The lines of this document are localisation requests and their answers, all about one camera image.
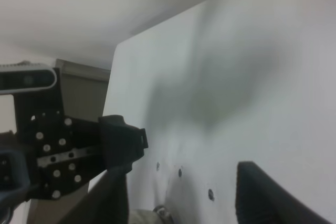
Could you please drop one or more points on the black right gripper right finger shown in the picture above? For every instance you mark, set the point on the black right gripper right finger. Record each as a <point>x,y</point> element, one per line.
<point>259,199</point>

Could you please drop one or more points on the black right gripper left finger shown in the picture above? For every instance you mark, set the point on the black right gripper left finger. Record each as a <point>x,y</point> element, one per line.
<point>107,202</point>

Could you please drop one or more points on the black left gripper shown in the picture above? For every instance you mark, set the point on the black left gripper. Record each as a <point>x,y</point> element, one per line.
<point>67,151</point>

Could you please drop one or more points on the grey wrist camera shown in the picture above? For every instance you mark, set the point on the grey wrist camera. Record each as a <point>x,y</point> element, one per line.
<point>26,77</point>

